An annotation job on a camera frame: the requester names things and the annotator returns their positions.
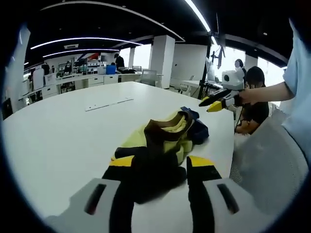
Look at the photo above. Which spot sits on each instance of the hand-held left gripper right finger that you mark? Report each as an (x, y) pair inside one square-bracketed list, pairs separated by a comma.
[(206, 194)]

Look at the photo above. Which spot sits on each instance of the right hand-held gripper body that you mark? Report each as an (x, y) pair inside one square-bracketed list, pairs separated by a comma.
[(232, 78)]

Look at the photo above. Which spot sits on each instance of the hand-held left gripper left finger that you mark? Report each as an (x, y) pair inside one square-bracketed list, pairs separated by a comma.
[(102, 194)]

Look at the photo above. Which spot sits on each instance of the yellow brown navy garment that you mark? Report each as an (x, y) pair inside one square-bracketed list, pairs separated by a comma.
[(158, 155)]

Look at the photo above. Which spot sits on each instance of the white template strip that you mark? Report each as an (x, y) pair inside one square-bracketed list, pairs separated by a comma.
[(109, 104)]

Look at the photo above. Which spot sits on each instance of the person's right hand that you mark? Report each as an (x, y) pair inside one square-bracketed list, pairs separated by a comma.
[(246, 95)]

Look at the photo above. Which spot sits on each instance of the black stand pole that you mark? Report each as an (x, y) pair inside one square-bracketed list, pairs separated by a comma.
[(204, 72)]

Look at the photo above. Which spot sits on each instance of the white office chair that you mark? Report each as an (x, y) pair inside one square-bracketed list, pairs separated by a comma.
[(185, 87)]

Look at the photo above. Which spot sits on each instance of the white mesh chair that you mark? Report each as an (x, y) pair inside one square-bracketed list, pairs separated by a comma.
[(267, 165)]

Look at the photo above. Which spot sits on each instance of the person's light blue shirt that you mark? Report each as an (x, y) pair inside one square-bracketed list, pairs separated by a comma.
[(298, 92)]

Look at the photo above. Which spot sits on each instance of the grey office chair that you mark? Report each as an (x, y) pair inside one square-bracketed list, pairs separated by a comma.
[(148, 77)]

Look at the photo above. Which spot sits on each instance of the blue storage box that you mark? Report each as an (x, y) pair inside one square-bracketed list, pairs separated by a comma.
[(111, 69)]

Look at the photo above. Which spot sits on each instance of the row of white cabinets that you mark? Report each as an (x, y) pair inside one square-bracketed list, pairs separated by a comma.
[(80, 83)]

